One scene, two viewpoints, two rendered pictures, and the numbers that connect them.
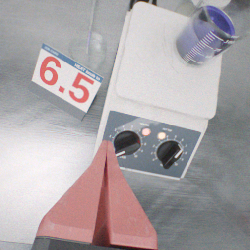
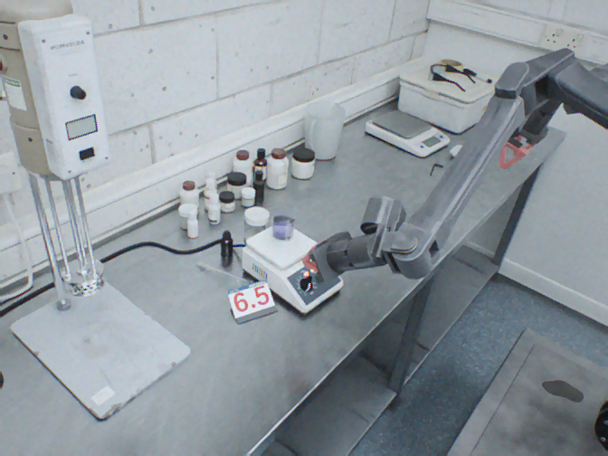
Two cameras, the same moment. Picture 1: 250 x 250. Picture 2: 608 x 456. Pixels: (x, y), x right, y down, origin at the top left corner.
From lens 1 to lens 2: 0.93 m
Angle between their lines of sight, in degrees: 43
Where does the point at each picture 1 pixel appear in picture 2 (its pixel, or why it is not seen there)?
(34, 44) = (213, 308)
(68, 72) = (250, 293)
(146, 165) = (323, 288)
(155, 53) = (274, 247)
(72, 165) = (299, 327)
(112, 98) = (281, 273)
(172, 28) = (268, 236)
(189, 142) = not seen: hidden behind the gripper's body
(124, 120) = (295, 276)
